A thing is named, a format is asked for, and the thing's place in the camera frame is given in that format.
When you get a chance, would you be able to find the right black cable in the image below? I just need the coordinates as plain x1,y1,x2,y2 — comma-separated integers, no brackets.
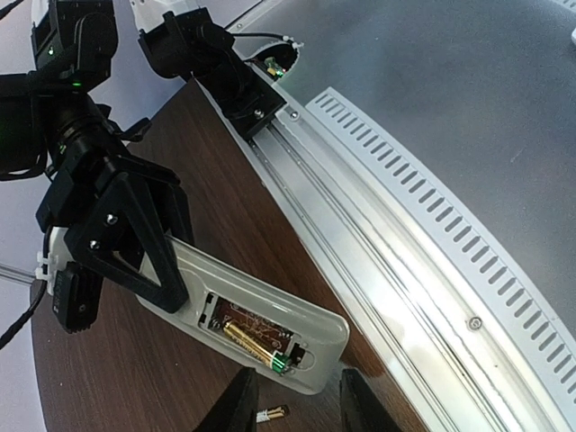
0,283,49,350

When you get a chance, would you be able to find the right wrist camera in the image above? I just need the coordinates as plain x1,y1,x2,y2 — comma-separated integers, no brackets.
31,252,103,334

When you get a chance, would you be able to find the aluminium front rail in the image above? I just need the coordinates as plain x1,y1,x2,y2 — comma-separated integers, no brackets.
242,89,541,432

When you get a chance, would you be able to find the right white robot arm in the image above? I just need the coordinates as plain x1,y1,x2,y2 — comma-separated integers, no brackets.
1,1,193,317

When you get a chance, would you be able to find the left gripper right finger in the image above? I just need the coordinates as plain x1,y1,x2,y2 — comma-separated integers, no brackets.
339,369,401,432

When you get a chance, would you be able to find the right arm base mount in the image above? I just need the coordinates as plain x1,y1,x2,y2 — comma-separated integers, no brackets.
193,23,285,140

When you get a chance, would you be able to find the white remote control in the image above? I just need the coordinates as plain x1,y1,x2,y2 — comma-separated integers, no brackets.
42,228,349,395

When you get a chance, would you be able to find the white slotted cable duct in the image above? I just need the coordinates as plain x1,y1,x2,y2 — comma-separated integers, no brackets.
306,87,575,408

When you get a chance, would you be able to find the gold aaa battery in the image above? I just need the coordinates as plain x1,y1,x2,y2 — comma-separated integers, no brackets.
223,321,291,374
256,405,290,424

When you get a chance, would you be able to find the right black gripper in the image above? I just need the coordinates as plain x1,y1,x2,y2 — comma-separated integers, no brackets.
36,134,194,313

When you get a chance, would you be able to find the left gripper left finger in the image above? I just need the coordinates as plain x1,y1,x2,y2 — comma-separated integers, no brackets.
193,367,259,432

